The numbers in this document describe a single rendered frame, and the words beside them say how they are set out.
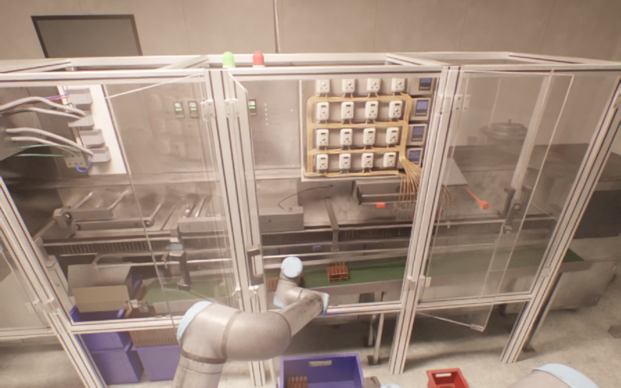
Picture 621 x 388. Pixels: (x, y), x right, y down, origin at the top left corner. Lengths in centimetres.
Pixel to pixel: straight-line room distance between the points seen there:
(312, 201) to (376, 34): 313
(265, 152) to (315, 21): 288
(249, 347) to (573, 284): 242
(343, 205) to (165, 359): 138
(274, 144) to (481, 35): 389
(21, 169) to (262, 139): 135
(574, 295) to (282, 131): 233
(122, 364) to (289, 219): 133
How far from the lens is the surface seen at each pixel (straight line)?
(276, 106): 177
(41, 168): 231
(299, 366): 183
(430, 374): 222
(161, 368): 231
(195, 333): 89
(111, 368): 239
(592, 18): 613
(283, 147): 183
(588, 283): 296
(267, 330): 86
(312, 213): 194
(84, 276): 208
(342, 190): 190
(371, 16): 462
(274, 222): 159
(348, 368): 189
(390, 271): 186
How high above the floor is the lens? 190
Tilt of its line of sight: 27 degrees down
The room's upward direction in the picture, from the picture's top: straight up
